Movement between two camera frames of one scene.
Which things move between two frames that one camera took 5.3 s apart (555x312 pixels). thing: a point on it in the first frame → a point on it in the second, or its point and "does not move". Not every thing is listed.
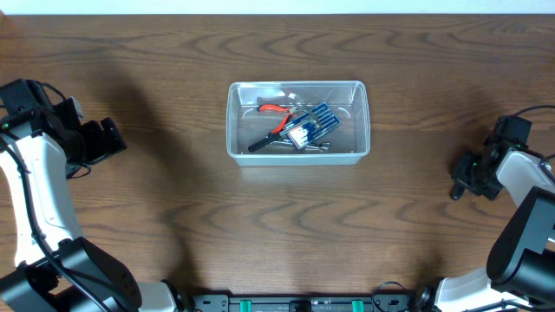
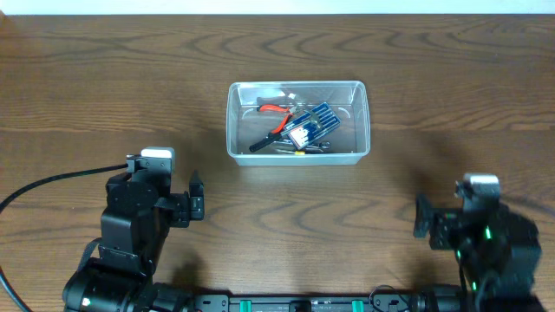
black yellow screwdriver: x=456 y=191 → x=300 y=152
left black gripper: x=95 y=141 → x=190 y=204
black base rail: x=304 y=302 does not move
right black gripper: x=465 y=172 → x=436 y=226
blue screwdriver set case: x=310 y=126 does not move
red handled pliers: x=272 y=107 does not move
